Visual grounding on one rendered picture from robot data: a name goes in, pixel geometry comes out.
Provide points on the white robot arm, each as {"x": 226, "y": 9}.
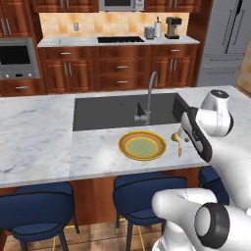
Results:
{"x": 228, "y": 170}

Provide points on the yellow and green plate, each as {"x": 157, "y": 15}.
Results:
{"x": 142, "y": 145}

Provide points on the golden spoon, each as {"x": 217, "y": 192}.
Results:
{"x": 175, "y": 137}

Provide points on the dark sink basin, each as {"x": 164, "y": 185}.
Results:
{"x": 108, "y": 112}

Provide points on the grey metal tap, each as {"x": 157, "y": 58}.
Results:
{"x": 149, "y": 98}

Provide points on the brown lower cupboard run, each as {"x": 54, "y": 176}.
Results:
{"x": 98, "y": 68}

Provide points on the blue bar stool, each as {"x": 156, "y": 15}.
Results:
{"x": 137, "y": 192}
{"x": 210, "y": 181}
{"x": 36, "y": 209}

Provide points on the black hob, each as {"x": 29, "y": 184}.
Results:
{"x": 120, "y": 39}

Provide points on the grey toaster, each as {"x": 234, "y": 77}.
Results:
{"x": 149, "y": 33}

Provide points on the white paper towel roll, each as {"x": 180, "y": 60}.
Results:
{"x": 158, "y": 29}

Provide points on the brown coffee machine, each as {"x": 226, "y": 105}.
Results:
{"x": 172, "y": 27}

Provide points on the brown tall oven cupboard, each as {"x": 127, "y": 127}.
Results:
{"x": 19, "y": 87}

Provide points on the grey microwave oven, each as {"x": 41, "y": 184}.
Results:
{"x": 119, "y": 4}

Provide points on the grey fridge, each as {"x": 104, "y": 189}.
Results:
{"x": 225, "y": 42}

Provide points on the brown upper cupboards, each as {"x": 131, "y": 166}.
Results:
{"x": 173, "y": 4}
{"x": 65, "y": 5}

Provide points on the grey wall socket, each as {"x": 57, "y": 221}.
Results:
{"x": 76, "y": 26}

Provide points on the grey wall oven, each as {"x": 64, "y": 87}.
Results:
{"x": 16, "y": 59}

